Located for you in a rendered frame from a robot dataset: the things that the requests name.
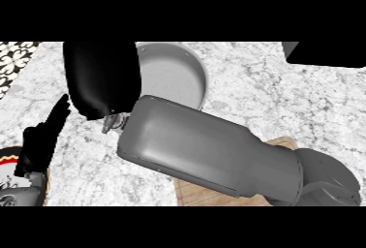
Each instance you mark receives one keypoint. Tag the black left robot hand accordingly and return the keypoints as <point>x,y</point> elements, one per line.
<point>40,142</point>

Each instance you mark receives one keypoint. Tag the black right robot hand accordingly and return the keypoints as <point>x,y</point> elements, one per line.
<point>102,77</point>

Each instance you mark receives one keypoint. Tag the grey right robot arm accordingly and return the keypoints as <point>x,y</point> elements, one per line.
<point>200,148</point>

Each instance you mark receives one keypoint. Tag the pale wooden cutting board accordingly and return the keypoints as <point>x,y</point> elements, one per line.
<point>198,195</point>

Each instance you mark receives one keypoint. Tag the patterned plate with red rim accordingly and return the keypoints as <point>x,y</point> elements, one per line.
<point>6,160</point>

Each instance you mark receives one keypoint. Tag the black and white patterned mat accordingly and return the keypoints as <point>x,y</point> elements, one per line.
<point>14,58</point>

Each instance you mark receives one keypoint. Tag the black appliance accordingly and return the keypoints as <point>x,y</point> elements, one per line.
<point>330,53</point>

